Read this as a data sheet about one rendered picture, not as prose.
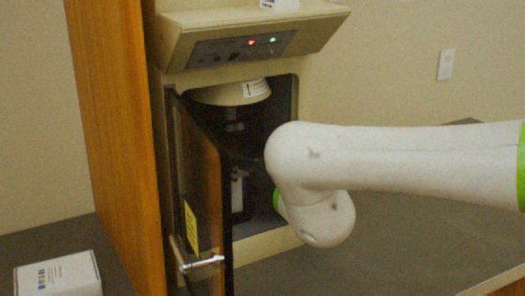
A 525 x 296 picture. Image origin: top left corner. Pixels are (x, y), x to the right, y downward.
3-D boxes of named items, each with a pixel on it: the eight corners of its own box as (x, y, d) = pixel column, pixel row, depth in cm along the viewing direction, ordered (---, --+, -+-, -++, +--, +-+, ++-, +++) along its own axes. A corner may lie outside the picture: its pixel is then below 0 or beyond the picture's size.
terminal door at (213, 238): (185, 272, 106) (171, 84, 89) (232, 388, 80) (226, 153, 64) (181, 273, 105) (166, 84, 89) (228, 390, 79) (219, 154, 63)
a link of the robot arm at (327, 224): (324, 273, 83) (375, 234, 86) (302, 219, 77) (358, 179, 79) (279, 231, 95) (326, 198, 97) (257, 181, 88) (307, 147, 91)
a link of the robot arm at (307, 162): (520, 234, 62) (532, 171, 69) (513, 162, 56) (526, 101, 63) (266, 205, 82) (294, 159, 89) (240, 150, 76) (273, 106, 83)
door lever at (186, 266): (201, 238, 82) (200, 224, 81) (218, 273, 74) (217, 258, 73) (167, 244, 80) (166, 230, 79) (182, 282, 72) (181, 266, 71)
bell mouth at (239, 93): (174, 87, 112) (173, 62, 110) (247, 76, 120) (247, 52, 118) (208, 111, 98) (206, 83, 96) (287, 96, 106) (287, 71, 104)
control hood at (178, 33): (158, 71, 89) (154, 13, 85) (313, 50, 104) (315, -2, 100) (184, 89, 80) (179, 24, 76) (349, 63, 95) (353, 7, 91)
